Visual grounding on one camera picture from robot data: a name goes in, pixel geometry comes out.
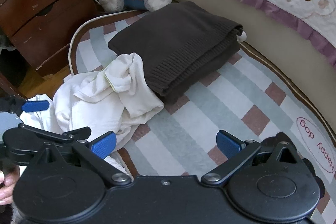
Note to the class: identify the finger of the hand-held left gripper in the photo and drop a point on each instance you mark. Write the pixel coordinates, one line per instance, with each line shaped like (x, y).
(35, 106)
(65, 133)

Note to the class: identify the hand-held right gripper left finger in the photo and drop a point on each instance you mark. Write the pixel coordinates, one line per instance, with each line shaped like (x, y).
(105, 144)

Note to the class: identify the checkered rug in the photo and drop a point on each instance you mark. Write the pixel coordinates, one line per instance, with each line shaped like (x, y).
(197, 121)

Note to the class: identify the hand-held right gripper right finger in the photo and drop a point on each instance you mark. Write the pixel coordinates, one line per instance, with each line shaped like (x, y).
(228, 144)

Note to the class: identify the white garment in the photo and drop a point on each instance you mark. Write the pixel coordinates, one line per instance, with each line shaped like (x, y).
(86, 108)

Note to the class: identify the person's left hand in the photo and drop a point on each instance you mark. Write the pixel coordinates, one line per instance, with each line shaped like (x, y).
(6, 187)

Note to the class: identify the brown wooden dresser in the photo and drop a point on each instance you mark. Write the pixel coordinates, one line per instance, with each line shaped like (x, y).
(39, 3)

